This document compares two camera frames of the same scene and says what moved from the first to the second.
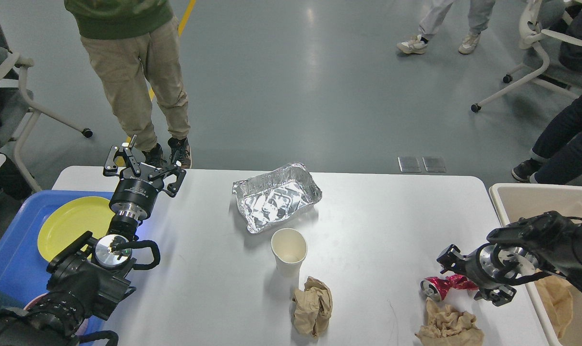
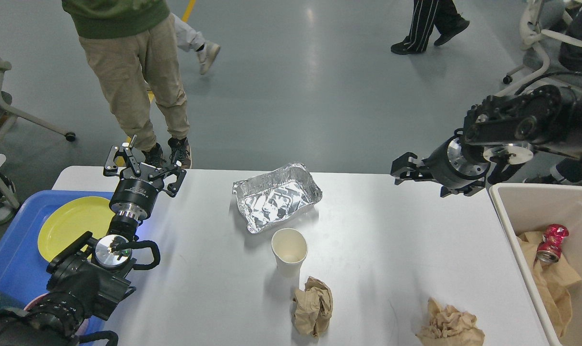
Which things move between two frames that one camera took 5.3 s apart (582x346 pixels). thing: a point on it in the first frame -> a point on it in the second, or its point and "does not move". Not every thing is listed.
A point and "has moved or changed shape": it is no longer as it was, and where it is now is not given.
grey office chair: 22,64 -> 1,101
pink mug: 34,299 does not move
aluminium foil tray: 264,201 does not move
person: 479,13 -> 188,40
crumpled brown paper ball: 313,307 does not move
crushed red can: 435,288 has moved or changed shape
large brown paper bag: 555,293 does not move
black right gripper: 489,265 -> 459,167
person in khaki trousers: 116,34 does not move
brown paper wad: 446,326 does not move
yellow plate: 69,219 does not move
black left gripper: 135,193 does not move
